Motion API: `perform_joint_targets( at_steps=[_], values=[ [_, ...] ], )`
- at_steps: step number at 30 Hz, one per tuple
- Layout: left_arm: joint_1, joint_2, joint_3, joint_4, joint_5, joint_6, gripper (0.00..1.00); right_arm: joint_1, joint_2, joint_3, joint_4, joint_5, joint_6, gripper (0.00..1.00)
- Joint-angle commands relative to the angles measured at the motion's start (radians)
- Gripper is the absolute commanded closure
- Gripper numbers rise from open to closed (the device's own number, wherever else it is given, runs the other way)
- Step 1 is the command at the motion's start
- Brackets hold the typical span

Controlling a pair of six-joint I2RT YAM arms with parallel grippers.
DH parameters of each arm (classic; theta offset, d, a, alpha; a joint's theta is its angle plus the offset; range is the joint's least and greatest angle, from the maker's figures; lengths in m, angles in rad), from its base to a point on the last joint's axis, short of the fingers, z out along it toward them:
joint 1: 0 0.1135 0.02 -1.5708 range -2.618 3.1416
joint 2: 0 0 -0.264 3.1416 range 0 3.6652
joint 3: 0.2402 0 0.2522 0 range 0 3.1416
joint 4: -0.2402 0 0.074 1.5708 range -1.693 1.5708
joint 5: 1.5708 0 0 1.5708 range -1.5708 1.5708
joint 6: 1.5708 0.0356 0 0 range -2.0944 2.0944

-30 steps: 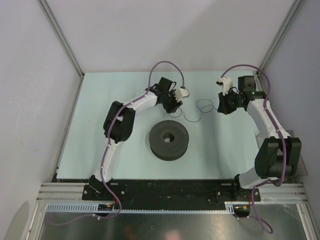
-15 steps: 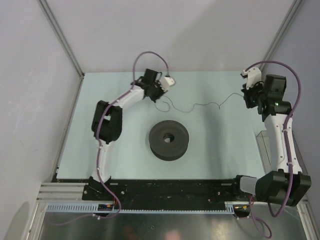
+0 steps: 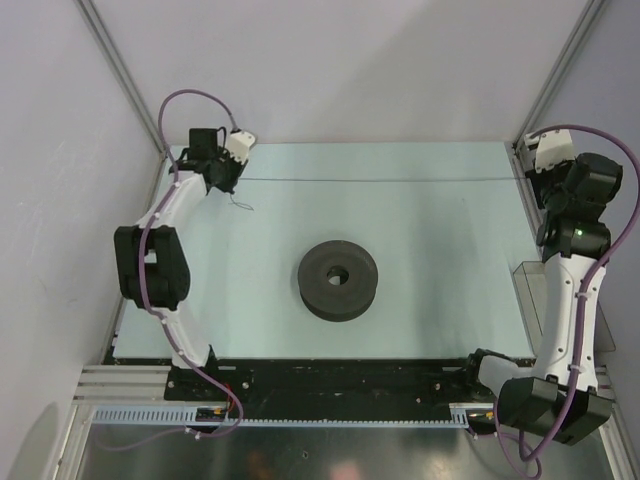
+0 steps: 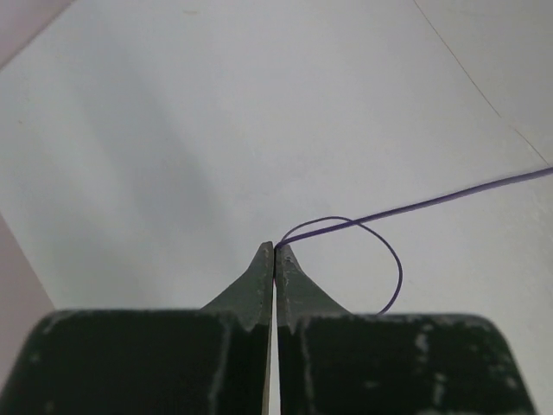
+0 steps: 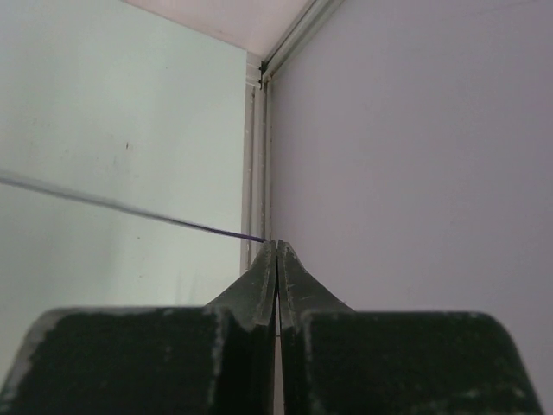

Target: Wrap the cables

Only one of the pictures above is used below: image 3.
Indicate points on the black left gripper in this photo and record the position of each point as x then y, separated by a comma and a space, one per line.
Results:
237, 169

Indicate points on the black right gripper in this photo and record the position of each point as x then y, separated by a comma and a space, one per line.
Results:
539, 178

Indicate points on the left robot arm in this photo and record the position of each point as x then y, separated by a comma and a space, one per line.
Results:
152, 268

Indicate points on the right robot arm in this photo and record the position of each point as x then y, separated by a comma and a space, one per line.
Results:
558, 393

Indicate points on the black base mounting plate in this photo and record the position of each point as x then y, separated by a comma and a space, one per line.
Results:
356, 407

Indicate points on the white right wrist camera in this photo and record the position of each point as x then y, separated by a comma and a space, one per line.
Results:
550, 149

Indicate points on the dark perforated cable spool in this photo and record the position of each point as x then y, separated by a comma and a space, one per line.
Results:
337, 280

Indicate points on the left aluminium corner post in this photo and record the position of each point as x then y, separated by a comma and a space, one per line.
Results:
116, 63

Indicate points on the aluminium corner post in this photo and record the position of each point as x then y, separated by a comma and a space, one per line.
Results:
580, 33
116, 63

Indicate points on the right aluminium corner post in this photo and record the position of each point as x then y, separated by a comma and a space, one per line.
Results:
580, 33

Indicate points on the aluminium frame rail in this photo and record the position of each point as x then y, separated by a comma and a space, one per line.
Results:
120, 382

